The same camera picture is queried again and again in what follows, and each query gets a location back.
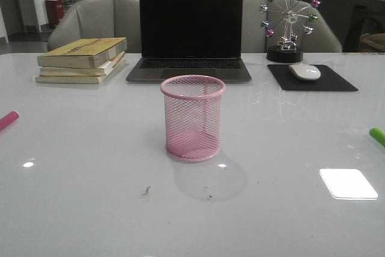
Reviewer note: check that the pink marker pen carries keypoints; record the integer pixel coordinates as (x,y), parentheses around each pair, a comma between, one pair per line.
(8,119)

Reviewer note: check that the green marker pen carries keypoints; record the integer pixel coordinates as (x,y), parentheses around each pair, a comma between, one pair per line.
(378,135)

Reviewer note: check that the pink mesh pen holder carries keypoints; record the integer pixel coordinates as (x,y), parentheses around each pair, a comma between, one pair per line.
(192,116)

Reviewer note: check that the grey laptop computer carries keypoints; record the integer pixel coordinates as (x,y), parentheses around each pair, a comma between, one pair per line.
(190,37)

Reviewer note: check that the ferris wheel desk ornament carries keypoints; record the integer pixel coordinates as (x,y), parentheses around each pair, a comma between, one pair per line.
(281,17)

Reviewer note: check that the grey right armchair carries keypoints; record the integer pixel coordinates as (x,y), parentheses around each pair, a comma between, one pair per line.
(253,38)

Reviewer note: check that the grey armchair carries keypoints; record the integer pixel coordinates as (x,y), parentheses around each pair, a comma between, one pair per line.
(253,38)
(88,19)

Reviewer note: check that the white computer mouse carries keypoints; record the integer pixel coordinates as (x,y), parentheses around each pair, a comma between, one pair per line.
(305,72)

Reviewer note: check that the yellow top book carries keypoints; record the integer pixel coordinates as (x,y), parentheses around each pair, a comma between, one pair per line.
(84,53)

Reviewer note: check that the pale bottom book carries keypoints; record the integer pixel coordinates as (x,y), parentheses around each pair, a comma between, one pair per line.
(81,79)

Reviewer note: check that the grey left armchair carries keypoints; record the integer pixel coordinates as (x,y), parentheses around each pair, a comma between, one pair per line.
(88,19)

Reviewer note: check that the red bin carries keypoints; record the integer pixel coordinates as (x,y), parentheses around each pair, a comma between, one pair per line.
(55,12)

